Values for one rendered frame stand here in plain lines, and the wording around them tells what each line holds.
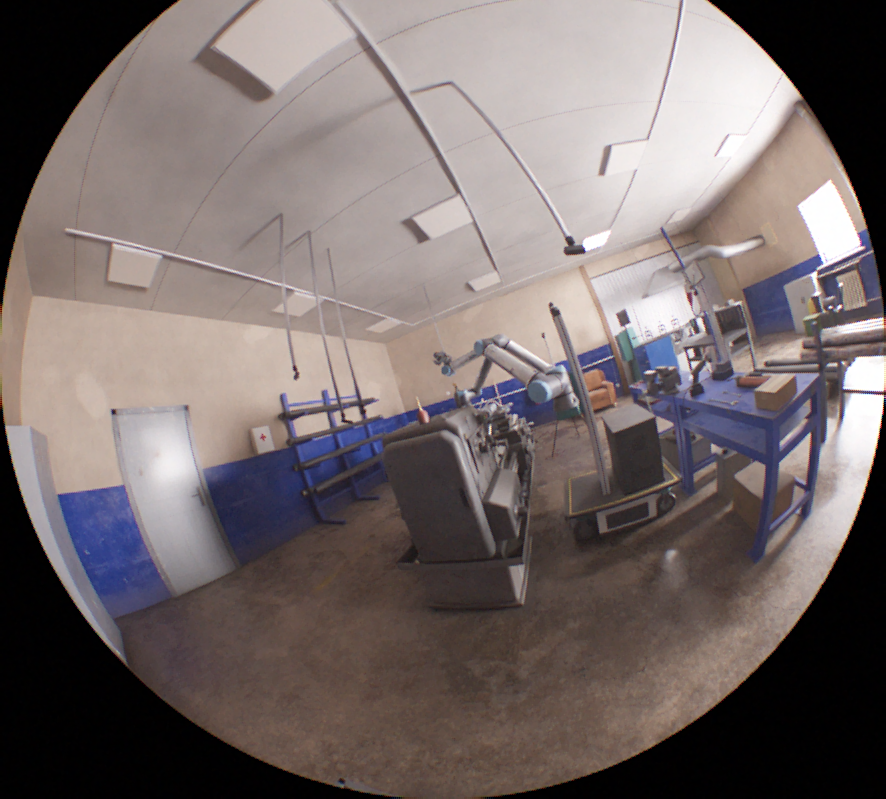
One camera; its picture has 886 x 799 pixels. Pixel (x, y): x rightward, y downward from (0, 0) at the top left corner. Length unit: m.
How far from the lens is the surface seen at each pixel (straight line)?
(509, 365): 1.82
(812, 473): 2.08
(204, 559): 3.90
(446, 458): 1.35
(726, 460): 2.28
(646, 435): 2.03
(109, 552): 3.85
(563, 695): 1.56
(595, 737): 1.48
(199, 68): 2.10
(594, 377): 6.36
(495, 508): 1.52
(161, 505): 3.72
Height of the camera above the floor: 1.46
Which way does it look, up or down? 8 degrees up
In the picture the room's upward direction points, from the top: 18 degrees counter-clockwise
